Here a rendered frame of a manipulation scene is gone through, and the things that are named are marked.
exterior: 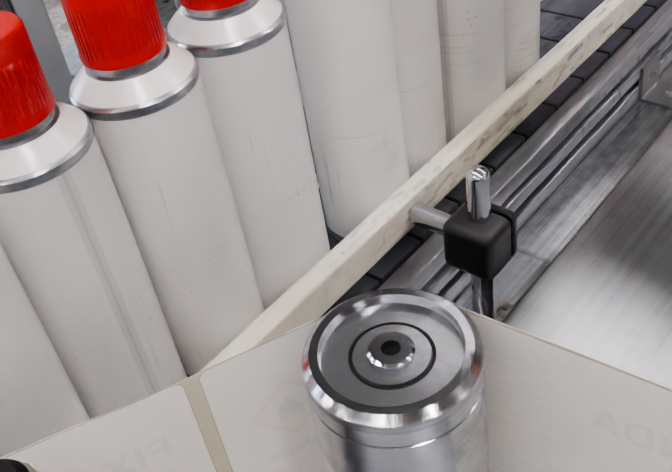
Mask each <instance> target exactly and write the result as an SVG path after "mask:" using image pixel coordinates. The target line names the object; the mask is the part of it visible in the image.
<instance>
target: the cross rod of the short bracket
mask: <svg viewBox="0 0 672 472"><path fill-rule="evenodd" d="M451 216H452V215H450V214H448V213H445V212H443V211H440V210H437V209H435V208H432V207H429V206H427V205H424V204H422V203H419V202H418V203H416V204H414V205H413V206H412V207H411V209H410V211H409V221H410V223H412V224H414V225H417V226H419V227H422V228H424V229H427V230H429V231H432V232H434V233H437V234H439V235H442V236H443V225H444V223H445V222H446V221H447V220H448V219H449V218H450V217H451Z"/></svg>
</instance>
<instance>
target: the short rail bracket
mask: <svg viewBox="0 0 672 472"><path fill-rule="evenodd" d="M465 177H466V196H467V201H466V202H465V204H463V205H462V206H461V207H460V208H459V209H458V210H457V211H456V212H455V213H454V214H453V215H452V216H451V217H450V218H449V219H448V220H447V221H446V222H445V223H444V225H443V238H444V251H445V260H446V262H447V263H448V264H449V265H451V266H453V267H455V268H457V269H460V270H462V271H464V272H467V273H469V274H471V288H472V307H473V312H476V313H478V314H481V315H484V316H486V317H489V318H491V319H494V288H493V278H494V277H495V276H496V275H497V274H498V273H499V271H500V270H501V269H502V268H503V267H504V266H505V265H506V264H507V262H508V261H509V260H510V259H511V257H512V256H513V255H515V253H516V251H517V217H516V214H515V213H514V212H513V211H511V210H509V209H506V208H504V207H501V206H498V205H495V204H492V203H491V193H490V173H489V170H488V169H487V168H486V167H484V166H482V165H474V166H472V167H470V168H469V169H468V170H467V172H466V175H465Z"/></svg>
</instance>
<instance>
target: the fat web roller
mask: <svg viewBox="0 0 672 472"><path fill-rule="evenodd" d="M302 373H303V378H304V382H305V386H306V390H307V394H308V398H309V402H310V406H311V410H312V414H313V418H314V422H315V426H316V430H317V434H318V438H319V442H320V446H321V450H322V454H323V458H324V462H325V466H326V470H327V472H489V458H488V436H487V413H486V391H485V368H484V346H483V342H482V337H481V335H480V332H479V330H478V328H477V326H476V325H475V323H474V321H473V320H472V319H471V318H470V316H469V315H468V314H467V313H466V312H465V311H464V310H463V309H461V308H460V307H459V306H457V305H456V304H455V303H453V302H451V301H450V300H448V299H446V298H444V297H442V296H439V295H436V294H434V293H430V292H426V291H423V290H416V289H407V288H388V289H380V290H375V291H370V292H367V293H364V294H361V295H358V296H355V297H353V298H351V299H348V300H346V301H345V302H343V303H341V304H339V305H338V306H336V307H335V308H333V309H332V310H330V311H329V312H328V313H327V314H326V315H324V316H323V317H322V318H321V319H320V320H319V322H318V323H317V324H316V325H315V326H314V328H313V329H312V331H311V332H310V334H309V336H308V338H307V340H306V342H305V345H304V348H303V353H302Z"/></svg>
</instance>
